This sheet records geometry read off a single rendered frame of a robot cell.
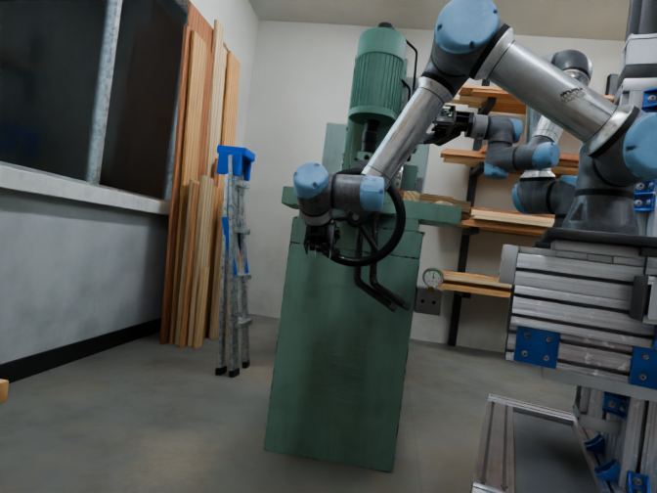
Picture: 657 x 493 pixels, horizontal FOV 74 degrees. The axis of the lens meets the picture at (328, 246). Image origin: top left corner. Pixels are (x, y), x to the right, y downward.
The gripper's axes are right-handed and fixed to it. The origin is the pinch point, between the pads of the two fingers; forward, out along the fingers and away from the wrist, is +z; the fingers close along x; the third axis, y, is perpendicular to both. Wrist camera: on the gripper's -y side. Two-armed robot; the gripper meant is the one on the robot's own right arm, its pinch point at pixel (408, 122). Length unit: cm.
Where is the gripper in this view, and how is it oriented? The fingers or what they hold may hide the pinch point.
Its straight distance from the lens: 152.6
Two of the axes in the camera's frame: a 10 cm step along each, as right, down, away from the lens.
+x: -1.6, 9.6, -2.5
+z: -9.9, -1.4, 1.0
